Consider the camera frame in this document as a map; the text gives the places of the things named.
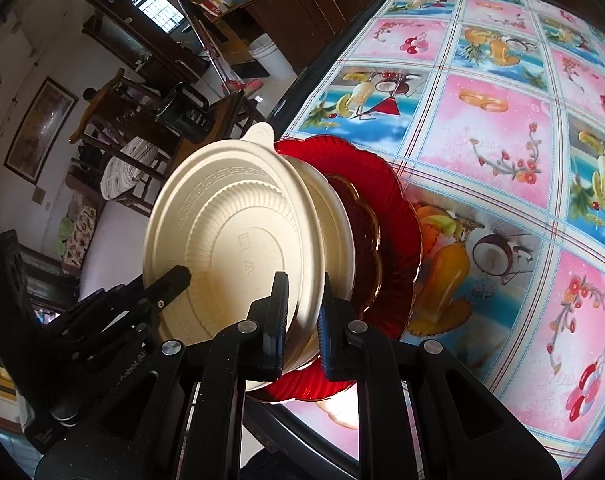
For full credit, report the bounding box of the striped seat cushion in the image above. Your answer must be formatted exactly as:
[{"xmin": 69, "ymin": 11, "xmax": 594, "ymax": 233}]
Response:
[{"xmin": 101, "ymin": 137, "xmax": 172, "ymax": 200}]

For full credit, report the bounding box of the black electric kettle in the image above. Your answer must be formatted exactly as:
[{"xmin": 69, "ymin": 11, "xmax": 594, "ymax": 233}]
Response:
[{"xmin": 155, "ymin": 82, "xmax": 210, "ymax": 143}]

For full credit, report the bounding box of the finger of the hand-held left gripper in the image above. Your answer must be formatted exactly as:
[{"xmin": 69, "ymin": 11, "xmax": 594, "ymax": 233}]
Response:
[{"xmin": 47, "ymin": 266, "xmax": 192, "ymax": 361}]

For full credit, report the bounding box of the floral patterned cushion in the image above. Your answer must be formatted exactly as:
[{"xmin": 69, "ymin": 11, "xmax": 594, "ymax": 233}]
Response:
[{"xmin": 57, "ymin": 204, "xmax": 102, "ymax": 272}]

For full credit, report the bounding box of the white plastic bucket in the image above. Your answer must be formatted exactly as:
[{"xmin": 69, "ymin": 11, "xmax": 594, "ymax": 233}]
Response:
[{"xmin": 247, "ymin": 32, "xmax": 296, "ymax": 83}]

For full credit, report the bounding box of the fruit print tablecloth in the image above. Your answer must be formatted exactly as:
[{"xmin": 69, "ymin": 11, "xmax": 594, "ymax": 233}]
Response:
[{"xmin": 282, "ymin": 0, "xmax": 605, "ymax": 466}]

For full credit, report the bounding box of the large red glass plate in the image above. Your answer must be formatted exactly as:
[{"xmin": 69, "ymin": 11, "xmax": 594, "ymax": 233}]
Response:
[{"xmin": 255, "ymin": 135, "xmax": 423, "ymax": 403}]

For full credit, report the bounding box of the red dustpan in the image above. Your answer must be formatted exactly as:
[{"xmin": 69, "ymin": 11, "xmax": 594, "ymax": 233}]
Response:
[{"xmin": 225, "ymin": 77, "xmax": 263, "ymax": 94}]

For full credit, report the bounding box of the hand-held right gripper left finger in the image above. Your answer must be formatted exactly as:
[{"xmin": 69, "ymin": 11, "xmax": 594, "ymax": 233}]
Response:
[{"xmin": 35, "ymin": 272, "xmax": 289, "ymax": 480}]

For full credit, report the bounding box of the framed wall painting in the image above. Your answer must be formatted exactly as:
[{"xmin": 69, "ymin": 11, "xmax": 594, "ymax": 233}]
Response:
[{"xmin": 3, "ymin": 76, "xmax": 79, "ymax": 185}]

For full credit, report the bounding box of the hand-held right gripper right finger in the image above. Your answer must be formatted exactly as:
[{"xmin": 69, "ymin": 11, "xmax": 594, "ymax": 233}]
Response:
[{"xmin": 319, "ymin": 274, "xmax": 563, "ymax": 480}]

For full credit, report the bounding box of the wooden armchair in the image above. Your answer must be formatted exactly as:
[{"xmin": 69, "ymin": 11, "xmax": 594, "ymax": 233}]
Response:
[{"xmin": 67, "ymin": 67, "xmax": 173, "ymax": 211}]

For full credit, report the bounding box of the window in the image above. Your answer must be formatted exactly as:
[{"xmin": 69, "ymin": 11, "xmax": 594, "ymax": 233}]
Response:
[{"xmin": 124, "ymin": 0, "xmax": 177, "ymax": 33}]

